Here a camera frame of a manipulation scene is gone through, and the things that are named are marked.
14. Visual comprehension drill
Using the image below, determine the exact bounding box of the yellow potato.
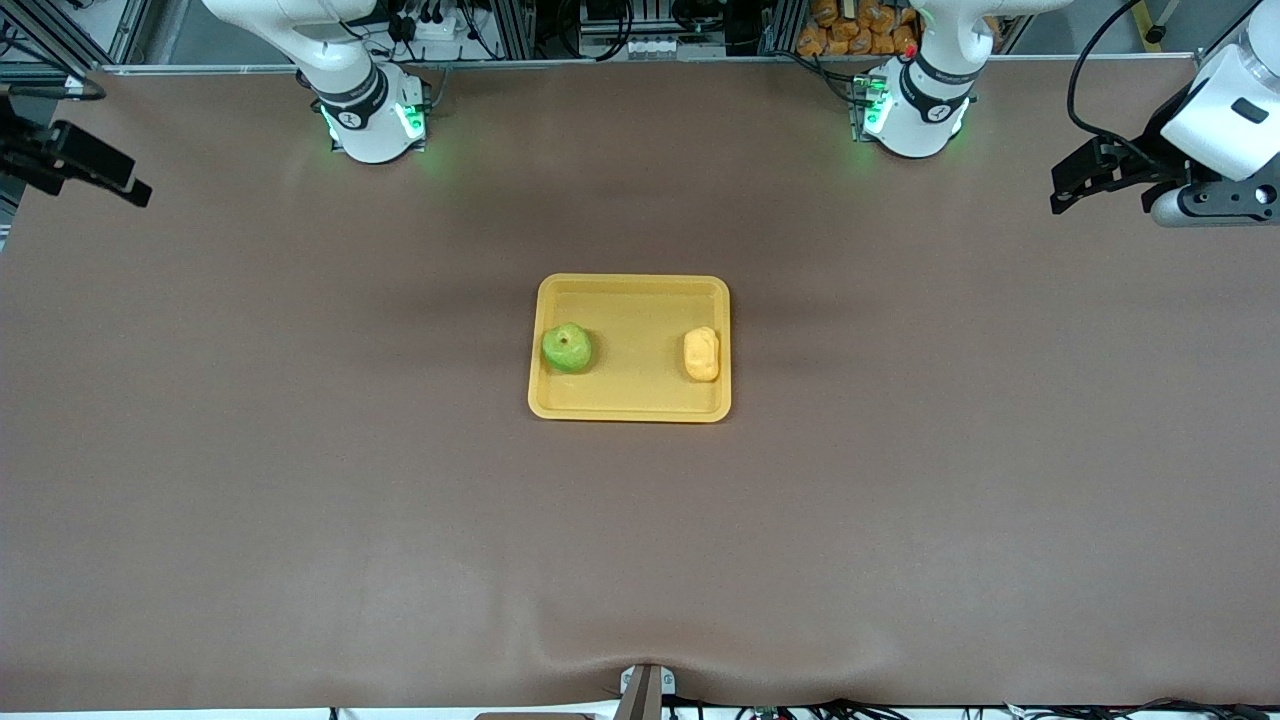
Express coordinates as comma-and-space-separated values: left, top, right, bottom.
683, 326, 721, 383

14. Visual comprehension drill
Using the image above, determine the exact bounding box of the green apple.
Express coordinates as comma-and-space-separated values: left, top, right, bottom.
541, 322, 593, 376

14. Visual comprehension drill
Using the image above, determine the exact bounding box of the yellow plastic tray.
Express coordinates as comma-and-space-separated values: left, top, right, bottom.
528, 273, 733, 423

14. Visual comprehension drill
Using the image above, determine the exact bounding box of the orange snack pile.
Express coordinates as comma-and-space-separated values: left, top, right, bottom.
797, 0, 921, 57

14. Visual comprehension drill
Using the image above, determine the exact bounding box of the white power strip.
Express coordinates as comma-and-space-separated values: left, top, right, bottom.
412, 8, 473, 63

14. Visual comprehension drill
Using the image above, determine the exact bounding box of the brown table mat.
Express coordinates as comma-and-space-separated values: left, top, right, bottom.
0, 55, 1280, 713

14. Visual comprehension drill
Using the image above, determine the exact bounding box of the metal table clamp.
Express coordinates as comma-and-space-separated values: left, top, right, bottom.
618, 663, 676, 720

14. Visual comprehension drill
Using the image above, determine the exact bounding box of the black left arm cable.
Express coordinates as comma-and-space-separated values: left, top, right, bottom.
1066, 0, 1153, 141

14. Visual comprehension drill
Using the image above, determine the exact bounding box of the aluminium frame post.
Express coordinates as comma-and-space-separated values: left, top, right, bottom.
490, 0, 537, 61
765, 0, 803, 57

